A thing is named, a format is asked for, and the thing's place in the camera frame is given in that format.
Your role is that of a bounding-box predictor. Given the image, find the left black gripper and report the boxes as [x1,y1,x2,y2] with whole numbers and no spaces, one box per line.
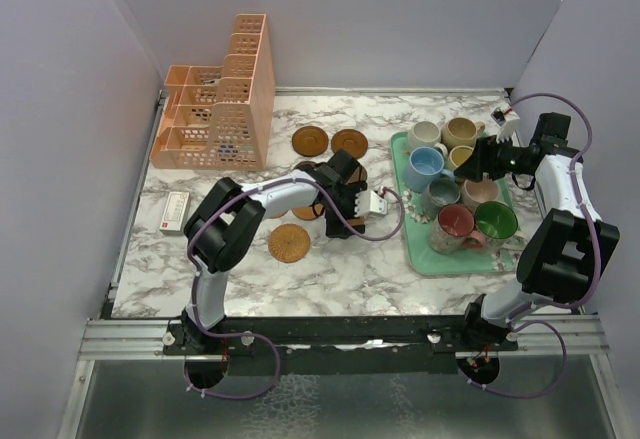
[325,183,367,239]

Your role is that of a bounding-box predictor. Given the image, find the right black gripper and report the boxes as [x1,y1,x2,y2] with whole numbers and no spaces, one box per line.
[455,132,531,182]

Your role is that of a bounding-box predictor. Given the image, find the dark walnut coaster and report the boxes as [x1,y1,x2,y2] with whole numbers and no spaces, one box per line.
[347,166,368,184]

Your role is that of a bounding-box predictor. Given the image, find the dark brown wooden coaster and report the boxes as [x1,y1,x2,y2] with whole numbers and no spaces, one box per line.
[295,161,317,170]

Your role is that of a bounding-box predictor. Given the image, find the brown ringed wooden coaster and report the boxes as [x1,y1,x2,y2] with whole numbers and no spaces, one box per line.
[291,126,329,157]

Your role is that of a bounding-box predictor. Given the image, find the woven rattan coaster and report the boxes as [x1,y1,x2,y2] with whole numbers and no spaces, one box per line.
[268,224,311,263]
[269,210,288,219]

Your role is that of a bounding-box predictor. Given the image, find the red pink mug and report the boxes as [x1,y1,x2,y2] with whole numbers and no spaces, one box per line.
[428,204,487,254]

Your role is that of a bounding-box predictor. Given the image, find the mint green tray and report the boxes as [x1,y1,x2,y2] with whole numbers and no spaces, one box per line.
[390,132,521,276]

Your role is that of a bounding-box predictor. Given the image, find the peach mesh file organizer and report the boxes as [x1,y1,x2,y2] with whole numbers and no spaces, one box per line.
[150,14,276,171]

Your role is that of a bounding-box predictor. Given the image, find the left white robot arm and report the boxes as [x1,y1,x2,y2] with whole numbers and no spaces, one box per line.
[181,149,367,354]

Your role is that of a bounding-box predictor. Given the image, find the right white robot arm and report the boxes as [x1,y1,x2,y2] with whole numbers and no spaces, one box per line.
[455,113,620,350]

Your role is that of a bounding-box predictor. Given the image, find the yellow mug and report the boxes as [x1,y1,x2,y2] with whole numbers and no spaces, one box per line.
[446,145,473,171]

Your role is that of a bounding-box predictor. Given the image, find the beige speckled mug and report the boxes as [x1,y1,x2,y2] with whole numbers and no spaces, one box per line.
[441,117,485,149]

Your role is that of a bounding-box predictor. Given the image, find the grey mug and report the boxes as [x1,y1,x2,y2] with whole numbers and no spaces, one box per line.
[421,179,460,220]

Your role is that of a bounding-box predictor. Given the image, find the light blue mug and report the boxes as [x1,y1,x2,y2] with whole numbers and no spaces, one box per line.
[402,146,455,193]

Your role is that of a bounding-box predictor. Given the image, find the green mug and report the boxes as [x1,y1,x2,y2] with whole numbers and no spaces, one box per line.
[474,201,529,254]

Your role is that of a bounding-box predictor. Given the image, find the white cream mug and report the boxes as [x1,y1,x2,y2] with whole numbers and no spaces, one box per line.
[407,121,448,159]

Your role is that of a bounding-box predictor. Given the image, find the small silver card box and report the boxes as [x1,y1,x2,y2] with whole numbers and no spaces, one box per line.
[159,191,191,235]

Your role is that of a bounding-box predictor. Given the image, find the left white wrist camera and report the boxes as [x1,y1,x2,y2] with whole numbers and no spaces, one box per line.
[354,189,388,218]

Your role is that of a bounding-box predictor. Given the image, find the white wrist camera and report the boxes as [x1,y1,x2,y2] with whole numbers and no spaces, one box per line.
[491,107,520,142]
[354,189,388,218]

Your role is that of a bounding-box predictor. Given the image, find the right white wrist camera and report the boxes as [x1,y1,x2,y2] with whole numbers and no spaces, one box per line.
[491,107,520,142]

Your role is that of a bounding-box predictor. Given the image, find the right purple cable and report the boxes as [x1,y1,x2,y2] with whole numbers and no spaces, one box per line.
[459,92,599,398]

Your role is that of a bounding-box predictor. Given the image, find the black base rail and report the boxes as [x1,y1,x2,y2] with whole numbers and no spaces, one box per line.
[163,315,517,376]

